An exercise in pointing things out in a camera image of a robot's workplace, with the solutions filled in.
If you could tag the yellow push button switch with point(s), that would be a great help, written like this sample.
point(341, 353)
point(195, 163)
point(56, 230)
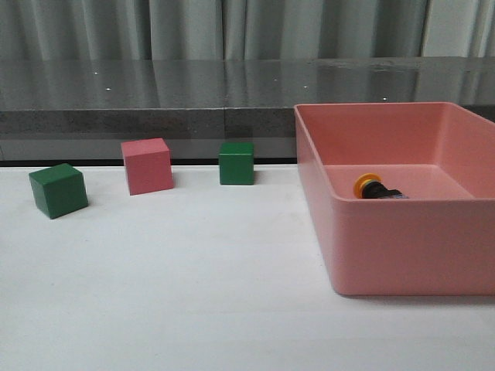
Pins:
point(369, 186)

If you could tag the right green wooden cube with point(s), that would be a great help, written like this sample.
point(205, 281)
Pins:
point(236, 162)

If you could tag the green wooden cube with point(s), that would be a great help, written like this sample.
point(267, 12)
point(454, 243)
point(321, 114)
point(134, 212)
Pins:
point(236, 162)
point(58, 190)

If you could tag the pink wooden cube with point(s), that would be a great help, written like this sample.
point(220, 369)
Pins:
point(147, 165)

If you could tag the left green wooden cube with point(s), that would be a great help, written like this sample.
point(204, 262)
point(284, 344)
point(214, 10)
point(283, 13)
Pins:
point(58, 190)

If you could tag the pink plastic bin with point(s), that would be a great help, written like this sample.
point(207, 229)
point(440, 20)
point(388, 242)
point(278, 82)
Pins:
point(440, 240)

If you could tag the grey granite ledge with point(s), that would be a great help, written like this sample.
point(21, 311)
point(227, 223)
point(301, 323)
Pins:
point(81, 111)

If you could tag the grey-green curtain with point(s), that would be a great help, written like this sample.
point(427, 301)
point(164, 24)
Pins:
point(244, 30)

